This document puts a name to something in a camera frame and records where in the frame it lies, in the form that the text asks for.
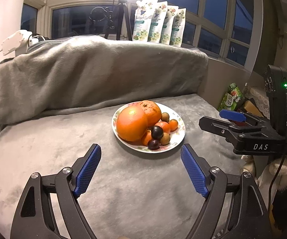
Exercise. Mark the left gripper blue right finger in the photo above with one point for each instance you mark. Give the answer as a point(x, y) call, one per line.
point(247, 216)

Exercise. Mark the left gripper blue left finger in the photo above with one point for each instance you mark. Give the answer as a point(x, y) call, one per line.
point(34, 216)

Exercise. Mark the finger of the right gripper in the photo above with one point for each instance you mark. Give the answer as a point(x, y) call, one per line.
point(232, 115)
point(217, 127)

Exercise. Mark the small kumquat orange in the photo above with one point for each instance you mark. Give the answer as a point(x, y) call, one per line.
point(173, 123)

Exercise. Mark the mandarin orange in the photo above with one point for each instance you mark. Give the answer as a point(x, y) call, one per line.
point(165, 126)
point(146, 138)

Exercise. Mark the brown kiwi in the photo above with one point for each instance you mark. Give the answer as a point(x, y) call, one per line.
point(165, 140)
point(165, 117)

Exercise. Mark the dark plum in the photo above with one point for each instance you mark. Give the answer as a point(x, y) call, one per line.
point(153, 144)
point(157, 132)

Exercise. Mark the large rough orange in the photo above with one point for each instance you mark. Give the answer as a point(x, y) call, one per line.
point(152, 111)

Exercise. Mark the large smooth orange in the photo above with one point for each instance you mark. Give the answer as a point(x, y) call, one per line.
point(131, 124)

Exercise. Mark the right white gloved hand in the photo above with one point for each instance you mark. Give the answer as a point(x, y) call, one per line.
point(265, 179)

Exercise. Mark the green snack box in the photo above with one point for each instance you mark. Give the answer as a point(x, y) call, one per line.
point(232, 99)

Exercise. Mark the refill pouch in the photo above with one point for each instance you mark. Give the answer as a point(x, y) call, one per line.
point(160, 11)
point(167, 24)
point(143, 18)
point(178, 26)

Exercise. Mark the grey fleece blanket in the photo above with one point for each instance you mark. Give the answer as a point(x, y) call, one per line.
point(59, 99)

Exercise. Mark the white power adapter device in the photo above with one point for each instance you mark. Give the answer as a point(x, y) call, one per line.
point(19, 42)

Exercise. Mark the black tracking camera box right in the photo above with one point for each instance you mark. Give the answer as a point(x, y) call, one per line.
point(275, 80)

